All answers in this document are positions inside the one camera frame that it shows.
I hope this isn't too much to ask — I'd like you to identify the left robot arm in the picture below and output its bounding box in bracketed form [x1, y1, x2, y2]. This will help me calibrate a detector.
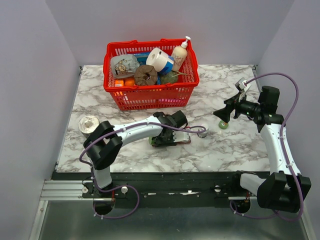
[83, 110, 188, 198]

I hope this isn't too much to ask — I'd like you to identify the grey cartoon snack bag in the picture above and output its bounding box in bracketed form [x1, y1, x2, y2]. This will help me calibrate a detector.
[110, 54, 140, 79]

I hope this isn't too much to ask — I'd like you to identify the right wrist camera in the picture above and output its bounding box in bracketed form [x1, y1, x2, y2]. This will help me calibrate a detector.
[234, 78, 251, 102]

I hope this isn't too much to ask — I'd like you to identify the red plastic shopping basket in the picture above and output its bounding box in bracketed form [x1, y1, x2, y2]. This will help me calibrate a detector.
[103, 38, 200, 111]

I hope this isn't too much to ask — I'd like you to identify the brown round paper package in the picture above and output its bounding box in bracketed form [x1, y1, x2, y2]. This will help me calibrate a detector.
[134, 65, 158, 86]

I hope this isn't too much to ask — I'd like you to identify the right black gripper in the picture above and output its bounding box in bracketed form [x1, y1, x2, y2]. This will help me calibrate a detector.
[213, 91, 262, 123]

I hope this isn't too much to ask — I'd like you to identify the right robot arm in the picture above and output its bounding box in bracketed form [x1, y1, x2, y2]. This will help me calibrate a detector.
[213, 86, 312, 213]

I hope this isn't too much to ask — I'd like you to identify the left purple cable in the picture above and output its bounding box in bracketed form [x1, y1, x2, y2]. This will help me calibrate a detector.
[79, 121, 207, 221]

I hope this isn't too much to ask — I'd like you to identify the orange small box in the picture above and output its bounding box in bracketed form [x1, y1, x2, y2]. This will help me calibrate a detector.
[114, 79, 125, 88]

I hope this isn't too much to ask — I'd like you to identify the brown weekly pill organizer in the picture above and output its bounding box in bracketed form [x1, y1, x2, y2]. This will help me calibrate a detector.
[174, 136, 191, 145]

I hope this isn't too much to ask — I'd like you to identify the white cap vitamin bottle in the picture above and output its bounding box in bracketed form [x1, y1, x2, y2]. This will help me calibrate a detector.
[197, 123, 209, 138]

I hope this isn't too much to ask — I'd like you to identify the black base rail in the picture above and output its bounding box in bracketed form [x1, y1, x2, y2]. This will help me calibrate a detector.
[82, 171, 261, 210]

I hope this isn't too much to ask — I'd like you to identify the purple cable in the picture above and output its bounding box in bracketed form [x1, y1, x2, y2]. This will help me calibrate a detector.
[229, 72, 305, 222]
[79, 121, 207, 221]

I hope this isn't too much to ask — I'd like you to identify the green supplement bottle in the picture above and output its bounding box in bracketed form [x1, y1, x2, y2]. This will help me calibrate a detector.
[148, 136, 156, 146]

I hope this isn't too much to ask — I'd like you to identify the white toilet paper roll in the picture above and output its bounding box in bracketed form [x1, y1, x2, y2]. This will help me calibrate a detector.
[146, 47, 171, 73]

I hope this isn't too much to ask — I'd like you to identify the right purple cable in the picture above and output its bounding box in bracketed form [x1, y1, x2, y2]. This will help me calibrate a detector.
[229, 72, 305, 222]

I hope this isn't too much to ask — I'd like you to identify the orange fruit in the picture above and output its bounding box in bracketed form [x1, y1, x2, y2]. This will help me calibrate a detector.
[124, 77, 135, 87]

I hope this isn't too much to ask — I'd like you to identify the cream pump lotion bottle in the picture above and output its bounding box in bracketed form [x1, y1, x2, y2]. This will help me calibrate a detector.
[171, 36, 191, 72]

